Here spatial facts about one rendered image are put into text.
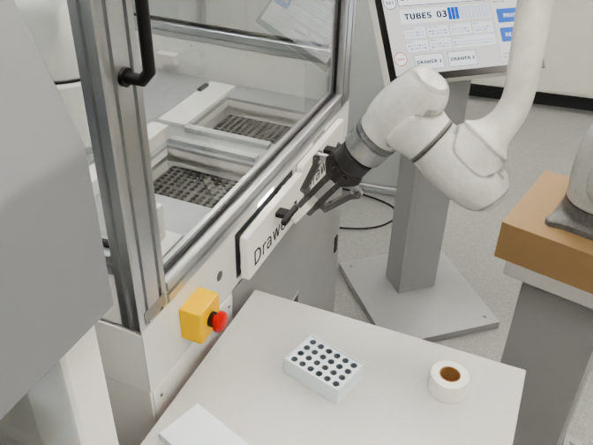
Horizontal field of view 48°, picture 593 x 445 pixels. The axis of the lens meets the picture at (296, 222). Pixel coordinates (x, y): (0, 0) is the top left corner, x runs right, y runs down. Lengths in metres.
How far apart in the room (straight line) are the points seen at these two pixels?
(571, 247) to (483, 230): 1.57
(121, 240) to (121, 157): 0.14
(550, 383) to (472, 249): 1.22
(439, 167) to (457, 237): 1.84
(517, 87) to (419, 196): 1.19
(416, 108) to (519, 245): 0.55
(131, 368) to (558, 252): 0.94
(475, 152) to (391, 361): 0.43
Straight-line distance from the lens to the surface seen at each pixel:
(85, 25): 0.87
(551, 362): 1.82
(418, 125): 1.19
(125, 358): 1.19
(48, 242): 0.44
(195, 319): 1.19
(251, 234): 1.34
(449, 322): 2.53
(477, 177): 1.21
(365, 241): 2.92
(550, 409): 1.92
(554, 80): 4.36
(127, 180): 0.97
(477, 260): 2.92
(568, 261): 1.58
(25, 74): 0.43
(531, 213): 1.64
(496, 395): 1.31
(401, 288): 2.59
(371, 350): 1.34
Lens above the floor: 1.71
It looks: 34 degrees down
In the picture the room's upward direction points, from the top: 1 degrees clockwise
